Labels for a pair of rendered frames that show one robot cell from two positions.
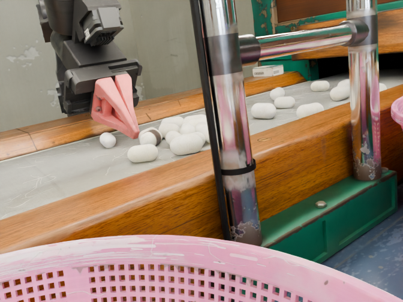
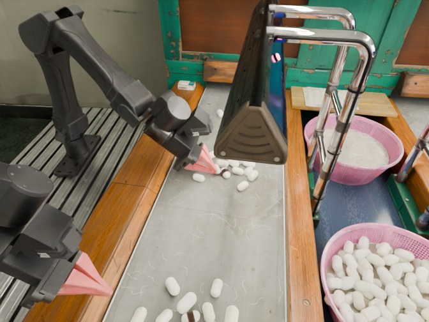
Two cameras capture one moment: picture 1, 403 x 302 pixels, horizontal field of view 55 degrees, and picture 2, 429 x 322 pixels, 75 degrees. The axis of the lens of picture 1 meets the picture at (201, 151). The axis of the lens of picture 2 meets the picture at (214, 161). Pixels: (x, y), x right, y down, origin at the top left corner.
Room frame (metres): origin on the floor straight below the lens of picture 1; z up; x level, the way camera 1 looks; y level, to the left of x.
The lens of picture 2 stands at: (0.10, 0.45, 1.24)
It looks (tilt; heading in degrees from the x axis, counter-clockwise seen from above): 41 degrees down; 315
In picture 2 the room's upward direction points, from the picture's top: straight up
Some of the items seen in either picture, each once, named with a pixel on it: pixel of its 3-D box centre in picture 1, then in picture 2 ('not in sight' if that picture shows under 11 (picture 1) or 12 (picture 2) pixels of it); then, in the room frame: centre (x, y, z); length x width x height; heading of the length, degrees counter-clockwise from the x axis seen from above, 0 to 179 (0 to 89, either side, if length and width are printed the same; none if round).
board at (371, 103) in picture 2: not in sight; (339, 100); (0.41, -0.47, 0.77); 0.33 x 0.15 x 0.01; 35
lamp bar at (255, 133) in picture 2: not in sight; (263, 39); (0.41, 0.01, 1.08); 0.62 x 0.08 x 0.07; 125
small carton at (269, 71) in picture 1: (267, 71); (186, 85); (0.87, -0.17, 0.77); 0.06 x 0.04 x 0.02; 35
